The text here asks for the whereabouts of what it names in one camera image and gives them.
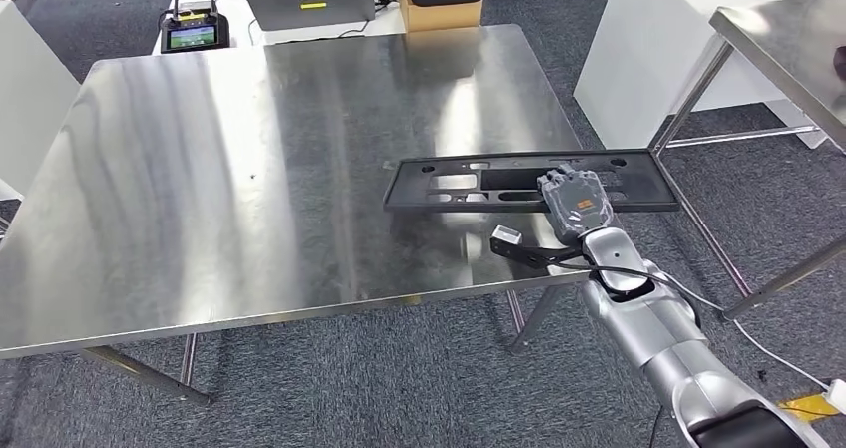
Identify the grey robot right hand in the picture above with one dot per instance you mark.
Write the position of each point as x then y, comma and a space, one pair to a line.
578, 204

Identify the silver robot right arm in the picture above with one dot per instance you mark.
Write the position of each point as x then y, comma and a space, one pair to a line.
661, 339

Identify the stainless steel workbench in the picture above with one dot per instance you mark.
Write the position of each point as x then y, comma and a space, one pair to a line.
198, 167

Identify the white cabinet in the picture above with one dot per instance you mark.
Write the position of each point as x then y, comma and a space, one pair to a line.
33, 101
634, 55

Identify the cardboard box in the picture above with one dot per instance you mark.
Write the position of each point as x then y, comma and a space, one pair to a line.
436, 16

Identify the yellow floor tape square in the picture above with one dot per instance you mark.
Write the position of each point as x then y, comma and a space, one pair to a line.
806, 408

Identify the white power strip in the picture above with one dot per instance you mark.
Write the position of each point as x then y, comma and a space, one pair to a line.
838, 397

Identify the black remote with screen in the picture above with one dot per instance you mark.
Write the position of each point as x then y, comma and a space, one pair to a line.
195, 35

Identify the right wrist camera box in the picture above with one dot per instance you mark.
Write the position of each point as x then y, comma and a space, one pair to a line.
505, 237

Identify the steel frame table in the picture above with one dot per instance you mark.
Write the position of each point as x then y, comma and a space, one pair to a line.
780, 42

